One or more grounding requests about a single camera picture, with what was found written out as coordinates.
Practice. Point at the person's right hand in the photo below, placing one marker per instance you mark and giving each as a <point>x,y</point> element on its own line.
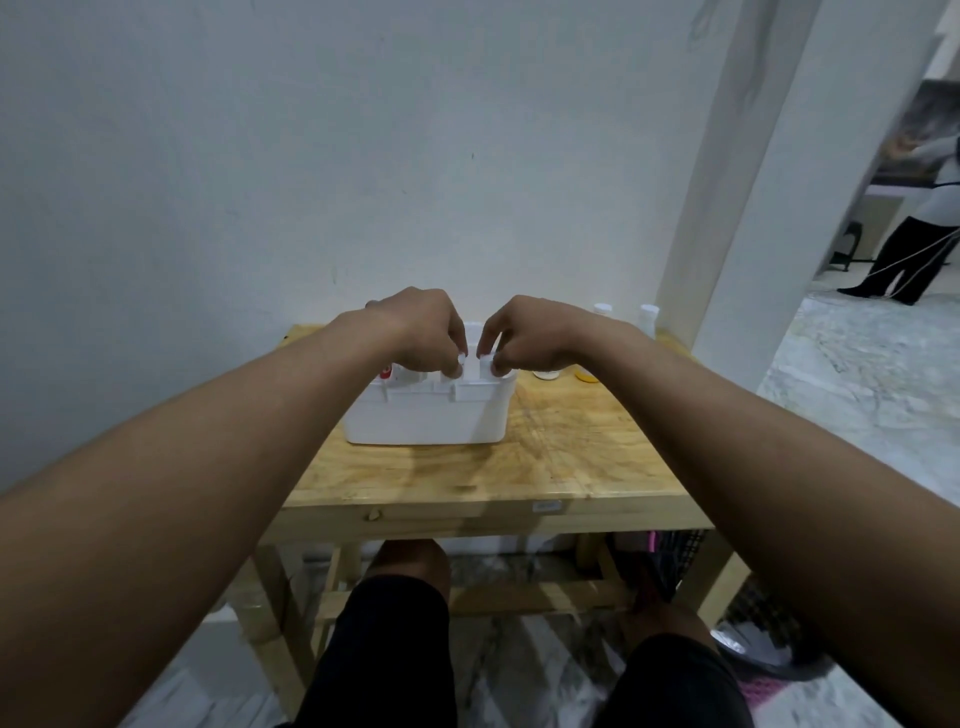
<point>540,334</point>

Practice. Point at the person's left hand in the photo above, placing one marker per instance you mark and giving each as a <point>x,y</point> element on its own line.
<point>420,330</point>

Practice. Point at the yellow bottle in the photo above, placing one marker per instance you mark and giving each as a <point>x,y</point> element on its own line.
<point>587,376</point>

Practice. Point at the white first aid box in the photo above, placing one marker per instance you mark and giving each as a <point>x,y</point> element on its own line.
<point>427,420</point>

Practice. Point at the white bottle green label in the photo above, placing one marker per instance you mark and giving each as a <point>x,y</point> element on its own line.
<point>649,319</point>

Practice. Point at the person's left forearm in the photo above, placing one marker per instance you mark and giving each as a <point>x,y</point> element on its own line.
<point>187,510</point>

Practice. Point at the person's right forearm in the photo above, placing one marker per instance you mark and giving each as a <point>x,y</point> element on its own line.
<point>787,487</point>

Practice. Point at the person's left leg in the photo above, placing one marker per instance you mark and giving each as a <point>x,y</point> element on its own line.
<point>409,562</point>

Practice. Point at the person's black shorts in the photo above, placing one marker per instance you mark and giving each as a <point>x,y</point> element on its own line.
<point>382,660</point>

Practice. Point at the wooden table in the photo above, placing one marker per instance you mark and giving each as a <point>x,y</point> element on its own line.
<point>540,457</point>

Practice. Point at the black stool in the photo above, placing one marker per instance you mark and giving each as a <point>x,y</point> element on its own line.
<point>847,244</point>

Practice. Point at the pink and black basket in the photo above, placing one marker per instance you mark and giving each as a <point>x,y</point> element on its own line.
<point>754,604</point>

